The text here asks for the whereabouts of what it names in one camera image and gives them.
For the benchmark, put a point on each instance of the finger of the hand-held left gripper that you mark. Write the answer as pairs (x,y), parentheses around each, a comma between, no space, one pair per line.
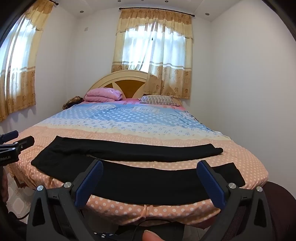
(10,134)
(24,141)

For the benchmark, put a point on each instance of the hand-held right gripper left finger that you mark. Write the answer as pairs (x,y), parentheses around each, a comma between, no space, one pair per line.
(90,179)

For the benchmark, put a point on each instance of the brown woven bag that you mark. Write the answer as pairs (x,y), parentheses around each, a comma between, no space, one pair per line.
(72,102)

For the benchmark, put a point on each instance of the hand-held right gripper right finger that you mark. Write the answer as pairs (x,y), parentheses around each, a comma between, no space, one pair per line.
(211,180)

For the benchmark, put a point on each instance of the person's right hand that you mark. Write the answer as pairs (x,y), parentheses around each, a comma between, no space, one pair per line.
(151,236)

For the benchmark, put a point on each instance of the navy patterned clothing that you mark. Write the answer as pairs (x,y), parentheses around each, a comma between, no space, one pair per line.
(105,236)

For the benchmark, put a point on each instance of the black curtain rod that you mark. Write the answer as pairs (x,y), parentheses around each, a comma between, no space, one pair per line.
(157,9)

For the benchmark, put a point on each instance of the black pants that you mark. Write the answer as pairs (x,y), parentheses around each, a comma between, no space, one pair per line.
(138,183)

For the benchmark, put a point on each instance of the beige curtain with scalloped valance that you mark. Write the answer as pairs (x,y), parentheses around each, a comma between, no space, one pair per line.
(171,78)

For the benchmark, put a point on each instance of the beige side window curtain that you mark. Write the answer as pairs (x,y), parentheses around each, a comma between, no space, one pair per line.
(22,88)

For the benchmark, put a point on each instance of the pink folded blanket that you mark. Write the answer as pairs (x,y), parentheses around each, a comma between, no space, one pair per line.
(103,94)

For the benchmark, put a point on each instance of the person's leg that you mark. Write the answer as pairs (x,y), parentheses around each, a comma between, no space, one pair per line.
(282,204)

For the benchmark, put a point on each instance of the striped pillow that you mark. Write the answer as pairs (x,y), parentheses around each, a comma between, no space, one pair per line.
(157,100)

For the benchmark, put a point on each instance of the cream wooden headboard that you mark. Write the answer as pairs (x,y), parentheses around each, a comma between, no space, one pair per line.
(129,81)

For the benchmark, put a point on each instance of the polka dot bedspread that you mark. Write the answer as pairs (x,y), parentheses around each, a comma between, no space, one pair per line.
(138,120)

